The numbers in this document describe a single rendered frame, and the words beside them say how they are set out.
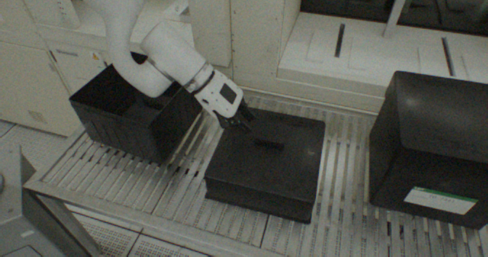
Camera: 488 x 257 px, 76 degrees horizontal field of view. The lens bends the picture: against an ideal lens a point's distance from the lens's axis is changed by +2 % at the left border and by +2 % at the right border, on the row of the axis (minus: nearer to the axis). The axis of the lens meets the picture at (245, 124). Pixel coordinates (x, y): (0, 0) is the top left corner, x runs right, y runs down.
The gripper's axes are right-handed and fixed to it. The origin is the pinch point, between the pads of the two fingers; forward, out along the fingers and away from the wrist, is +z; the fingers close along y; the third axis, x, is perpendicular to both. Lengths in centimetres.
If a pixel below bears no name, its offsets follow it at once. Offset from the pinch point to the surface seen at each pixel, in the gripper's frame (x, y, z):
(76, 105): 35.9, -5.8, -33.0
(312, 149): -7.2, 2.3, 18.7
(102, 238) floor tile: 117, -12, 16
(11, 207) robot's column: 52, -33, -28
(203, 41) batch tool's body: 15.9, 30.6, -18.1
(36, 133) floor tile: 176, 37, -43
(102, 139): 42.5, -6.3, -21.4
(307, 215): -4.1, -14.2, 24.6
